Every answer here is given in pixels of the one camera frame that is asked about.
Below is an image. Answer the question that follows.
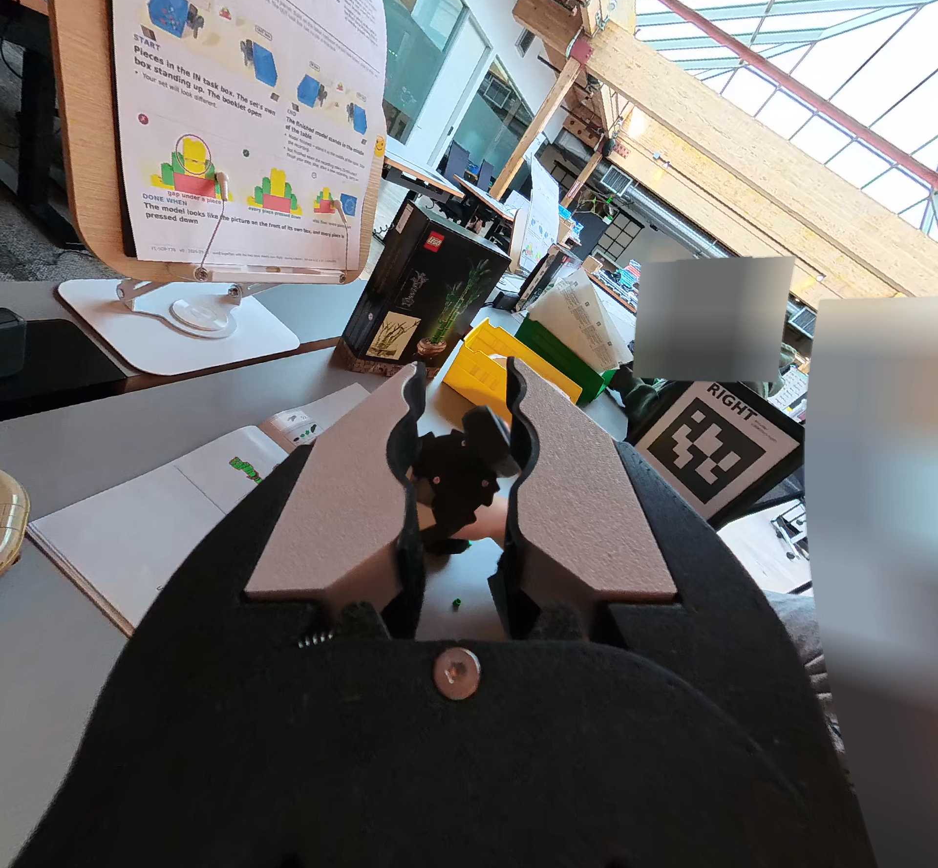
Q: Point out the round tan lego pot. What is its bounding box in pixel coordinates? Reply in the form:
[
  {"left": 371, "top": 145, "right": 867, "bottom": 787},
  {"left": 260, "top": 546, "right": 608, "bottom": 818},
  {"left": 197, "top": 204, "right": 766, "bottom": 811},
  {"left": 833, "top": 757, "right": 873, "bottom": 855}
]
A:
[{"left": 0, "top": 471, "right": 32, "bottom": 576}]

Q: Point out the instruction sheet on wooden stand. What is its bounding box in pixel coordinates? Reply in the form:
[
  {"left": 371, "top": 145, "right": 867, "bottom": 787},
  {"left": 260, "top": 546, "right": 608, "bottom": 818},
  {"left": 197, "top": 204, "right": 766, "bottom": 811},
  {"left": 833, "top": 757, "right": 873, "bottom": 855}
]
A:
[{"left": 43, "top": 0, "right": 388, "bottom": 377}]

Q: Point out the lego instruction booklet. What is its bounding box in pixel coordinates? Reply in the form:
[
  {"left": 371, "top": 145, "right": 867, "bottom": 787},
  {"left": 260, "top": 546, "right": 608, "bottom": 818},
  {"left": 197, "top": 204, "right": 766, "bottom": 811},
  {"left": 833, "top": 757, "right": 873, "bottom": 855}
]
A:
[{"left": 28, "top": 383, "right": 371, "bottom": 635}]

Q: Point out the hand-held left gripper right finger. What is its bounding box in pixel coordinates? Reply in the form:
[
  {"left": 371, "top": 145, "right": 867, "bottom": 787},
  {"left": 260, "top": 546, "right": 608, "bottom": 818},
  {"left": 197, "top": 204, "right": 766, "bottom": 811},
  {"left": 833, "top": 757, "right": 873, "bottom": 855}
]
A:
[{"left": 487, "top": 357, "right": 680, "bottom": 640}]

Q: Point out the green plastic bin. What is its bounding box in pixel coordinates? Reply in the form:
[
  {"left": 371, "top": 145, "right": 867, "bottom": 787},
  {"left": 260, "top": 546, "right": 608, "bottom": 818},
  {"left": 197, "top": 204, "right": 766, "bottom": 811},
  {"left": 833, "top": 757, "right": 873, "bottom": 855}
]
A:
[{"left": 515, "top": 315, "right": 617, "bottom": 403}]

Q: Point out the person's grey trouser leg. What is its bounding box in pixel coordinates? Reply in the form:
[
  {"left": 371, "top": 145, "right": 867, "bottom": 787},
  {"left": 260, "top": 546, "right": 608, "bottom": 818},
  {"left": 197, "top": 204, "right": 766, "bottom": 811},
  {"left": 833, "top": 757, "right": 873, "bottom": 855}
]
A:
[{"left": 762, "top": 590, "right": 844, "bottom": 752}]

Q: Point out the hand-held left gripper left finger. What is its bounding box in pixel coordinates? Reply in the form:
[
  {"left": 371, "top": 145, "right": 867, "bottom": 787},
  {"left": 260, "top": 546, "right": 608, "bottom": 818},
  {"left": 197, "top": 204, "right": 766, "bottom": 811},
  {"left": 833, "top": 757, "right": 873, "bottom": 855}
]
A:
[{"left": 244, "top": 361, "right": 429, "bottom": 640}]

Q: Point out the white poster board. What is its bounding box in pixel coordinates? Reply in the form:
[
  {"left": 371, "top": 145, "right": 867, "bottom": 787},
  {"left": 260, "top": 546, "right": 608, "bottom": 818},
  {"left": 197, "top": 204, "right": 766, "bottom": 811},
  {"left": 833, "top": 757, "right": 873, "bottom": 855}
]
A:
[{"left": 516, "top": 157, "right": 561, "bottom": 275}]

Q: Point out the yellow plastic bin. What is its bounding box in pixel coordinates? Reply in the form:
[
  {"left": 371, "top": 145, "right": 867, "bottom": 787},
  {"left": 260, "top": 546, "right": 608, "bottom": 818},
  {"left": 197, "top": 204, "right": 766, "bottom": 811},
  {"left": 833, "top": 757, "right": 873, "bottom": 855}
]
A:
[{"left": 442, "top": 318, "right": 583, "bottom": 423}]

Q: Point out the black lego set box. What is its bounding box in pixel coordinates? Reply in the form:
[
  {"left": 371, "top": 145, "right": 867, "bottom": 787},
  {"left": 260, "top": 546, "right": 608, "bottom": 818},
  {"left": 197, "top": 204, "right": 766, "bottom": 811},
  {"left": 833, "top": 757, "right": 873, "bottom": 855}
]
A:
[{"left": 333, "top": 200, "right": 512, "bottom": 378}]

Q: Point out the person's right hand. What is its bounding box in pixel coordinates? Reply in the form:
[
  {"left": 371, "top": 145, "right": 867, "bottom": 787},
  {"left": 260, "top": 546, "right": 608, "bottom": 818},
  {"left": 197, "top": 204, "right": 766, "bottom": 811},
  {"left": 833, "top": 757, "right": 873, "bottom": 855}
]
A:
[{"left": 468, "top": 493, "right": 515, "bottom": 548}]

